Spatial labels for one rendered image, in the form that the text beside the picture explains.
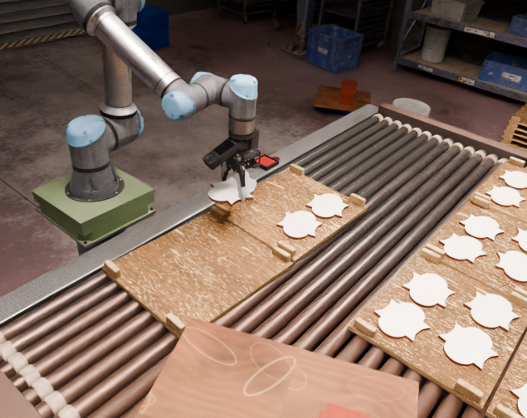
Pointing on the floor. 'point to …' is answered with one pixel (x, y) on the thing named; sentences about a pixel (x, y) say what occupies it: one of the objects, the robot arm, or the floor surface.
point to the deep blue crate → (334, 48)
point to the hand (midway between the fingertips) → (231, 191)
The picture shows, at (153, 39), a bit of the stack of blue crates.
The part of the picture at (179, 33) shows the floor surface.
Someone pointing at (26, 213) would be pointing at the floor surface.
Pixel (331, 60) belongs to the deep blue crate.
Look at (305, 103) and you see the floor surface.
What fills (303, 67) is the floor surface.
